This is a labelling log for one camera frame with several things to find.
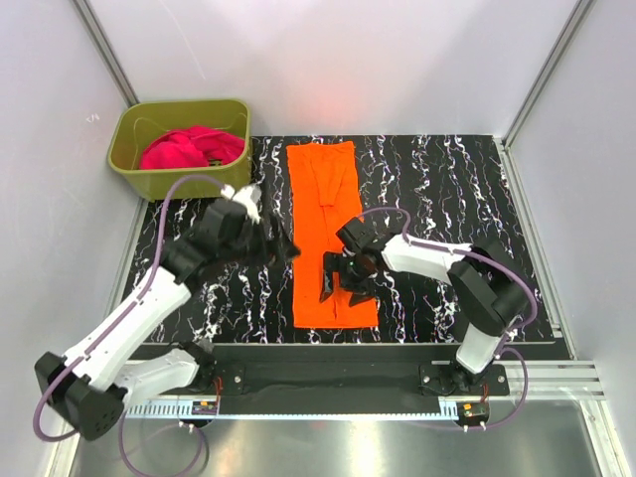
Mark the left orange connector box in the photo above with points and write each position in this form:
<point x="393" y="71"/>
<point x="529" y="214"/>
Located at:
<point x="205" y="407"/>

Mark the aluminium frame rail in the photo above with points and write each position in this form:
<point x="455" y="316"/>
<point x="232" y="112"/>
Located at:
<point x="515" y="381"/>

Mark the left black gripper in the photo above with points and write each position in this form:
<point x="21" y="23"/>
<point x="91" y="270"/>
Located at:
<point x="275" y="250"/>

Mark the orange connector box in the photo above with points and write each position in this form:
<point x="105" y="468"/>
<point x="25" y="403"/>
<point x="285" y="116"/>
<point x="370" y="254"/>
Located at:
<point x="475" y="410"/>
<point x="205" y="407"/>

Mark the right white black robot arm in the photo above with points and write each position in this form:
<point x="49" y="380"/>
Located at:
<point x="492" y="294"/>

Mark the right orange connector box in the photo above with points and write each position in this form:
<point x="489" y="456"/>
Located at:
<point x="475" y="410"/>

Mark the olive green plastic bin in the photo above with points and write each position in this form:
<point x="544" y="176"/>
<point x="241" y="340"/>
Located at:
<point x="143" y="123"/>

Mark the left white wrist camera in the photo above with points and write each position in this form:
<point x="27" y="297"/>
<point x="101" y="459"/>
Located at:
<point x="248" y="196"/>

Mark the magenta pink t shirt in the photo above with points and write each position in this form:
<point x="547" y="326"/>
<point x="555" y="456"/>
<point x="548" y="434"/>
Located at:
<point x="192" y="147"/>

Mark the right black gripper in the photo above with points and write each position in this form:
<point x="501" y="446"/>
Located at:
<point x="332" y="262"/>

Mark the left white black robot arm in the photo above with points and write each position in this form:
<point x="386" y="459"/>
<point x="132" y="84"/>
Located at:
<point x="91" y="385"/>

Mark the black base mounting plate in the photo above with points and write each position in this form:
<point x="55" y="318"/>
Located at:
<point x="334" y="382"/>

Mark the orange t shirt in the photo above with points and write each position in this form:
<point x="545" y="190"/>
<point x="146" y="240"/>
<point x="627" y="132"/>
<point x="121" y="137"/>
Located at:
<point x="325" y="195"/>

